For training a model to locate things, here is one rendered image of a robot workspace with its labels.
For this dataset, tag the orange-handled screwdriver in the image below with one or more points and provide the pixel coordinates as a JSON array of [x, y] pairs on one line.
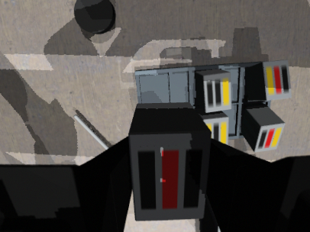
[[90, 131]]

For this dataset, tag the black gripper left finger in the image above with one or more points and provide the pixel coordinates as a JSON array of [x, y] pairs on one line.
[[92, 197]]

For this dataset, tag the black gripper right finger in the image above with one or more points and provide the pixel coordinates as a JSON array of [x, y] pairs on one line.
[[250, 194]]

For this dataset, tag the dark grey cube with coloured stripes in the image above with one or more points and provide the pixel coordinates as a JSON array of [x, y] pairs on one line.
[[262, 128]]

